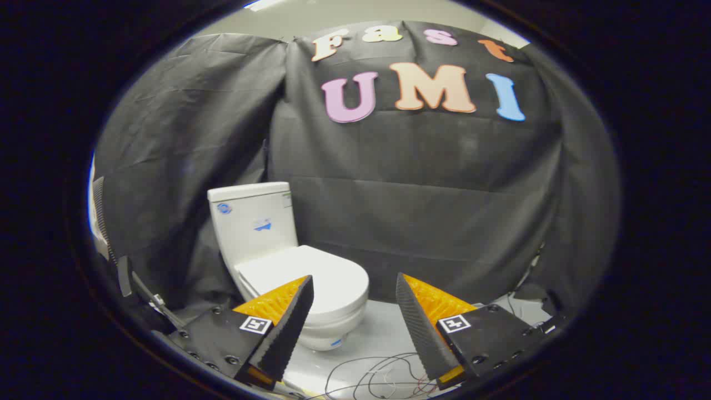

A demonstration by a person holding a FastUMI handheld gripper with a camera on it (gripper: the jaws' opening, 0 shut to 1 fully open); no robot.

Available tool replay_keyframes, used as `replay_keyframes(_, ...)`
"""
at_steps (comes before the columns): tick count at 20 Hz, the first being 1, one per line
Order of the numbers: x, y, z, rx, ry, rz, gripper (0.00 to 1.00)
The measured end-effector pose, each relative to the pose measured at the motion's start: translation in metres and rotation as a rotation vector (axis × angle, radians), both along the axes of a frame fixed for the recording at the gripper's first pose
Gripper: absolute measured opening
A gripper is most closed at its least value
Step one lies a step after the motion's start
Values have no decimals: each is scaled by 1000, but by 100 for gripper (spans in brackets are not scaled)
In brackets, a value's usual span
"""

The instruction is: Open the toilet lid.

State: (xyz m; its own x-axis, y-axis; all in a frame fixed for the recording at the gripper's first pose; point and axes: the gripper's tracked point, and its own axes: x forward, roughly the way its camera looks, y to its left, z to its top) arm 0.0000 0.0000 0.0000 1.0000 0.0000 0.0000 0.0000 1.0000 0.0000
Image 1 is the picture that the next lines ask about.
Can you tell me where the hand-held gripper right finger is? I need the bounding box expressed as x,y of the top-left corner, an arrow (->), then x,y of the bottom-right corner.
395,272 -> 548,391

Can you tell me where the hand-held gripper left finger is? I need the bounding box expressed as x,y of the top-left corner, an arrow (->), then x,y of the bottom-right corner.
167,275 -> 315,391

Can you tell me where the white toilet lid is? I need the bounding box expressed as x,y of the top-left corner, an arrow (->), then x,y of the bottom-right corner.
235,245 -> 370,324

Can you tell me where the white toilet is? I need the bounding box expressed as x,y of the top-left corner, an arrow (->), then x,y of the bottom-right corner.
207,182 -> 370,352

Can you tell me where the black backdrop cloth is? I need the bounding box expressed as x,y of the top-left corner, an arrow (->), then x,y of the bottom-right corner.
92,21 -> 620,320

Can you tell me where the red cable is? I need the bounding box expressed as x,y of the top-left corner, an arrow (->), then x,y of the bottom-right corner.
412,373 -> 440,397

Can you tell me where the black cable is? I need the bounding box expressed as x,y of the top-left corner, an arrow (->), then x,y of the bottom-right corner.
324,353 -> 425,400

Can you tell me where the white cable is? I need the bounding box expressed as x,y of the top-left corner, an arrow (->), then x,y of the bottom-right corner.
355,364 -> 439,392

